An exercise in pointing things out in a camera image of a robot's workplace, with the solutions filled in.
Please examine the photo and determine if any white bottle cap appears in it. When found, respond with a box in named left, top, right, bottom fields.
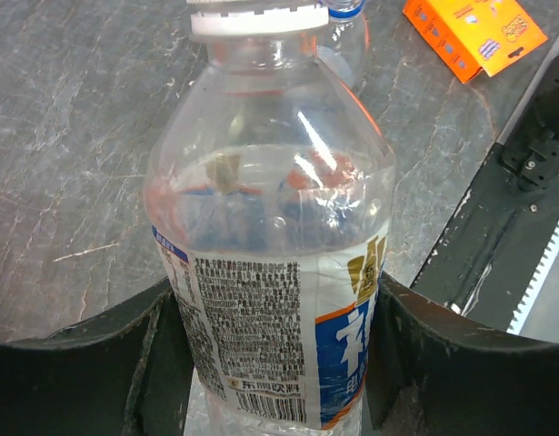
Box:
left=186, top=0, right=329, bottom=37

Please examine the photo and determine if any white cable duct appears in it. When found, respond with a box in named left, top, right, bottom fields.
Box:
left=506, top=218, right=559, bottom=335

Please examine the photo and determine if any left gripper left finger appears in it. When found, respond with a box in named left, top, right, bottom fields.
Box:
left=0, top=280, right=194, bottom=435

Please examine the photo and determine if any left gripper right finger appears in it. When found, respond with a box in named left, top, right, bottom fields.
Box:
left=365, top=274, right=559, bottom=435

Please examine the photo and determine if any blue label pepsi bottle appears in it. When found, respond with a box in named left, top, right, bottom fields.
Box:
left=317, top=0, right=370, bottom=88

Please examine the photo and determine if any orange snack box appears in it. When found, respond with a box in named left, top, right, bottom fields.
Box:
left=403, top=0, right=547, bottom=84

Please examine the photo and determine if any small clear water bottle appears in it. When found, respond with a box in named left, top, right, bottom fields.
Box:
left=144, top=22, right=395, bottom=435

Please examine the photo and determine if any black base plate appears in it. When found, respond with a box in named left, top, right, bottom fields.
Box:
left=411, top=54, right=559, bottom=332

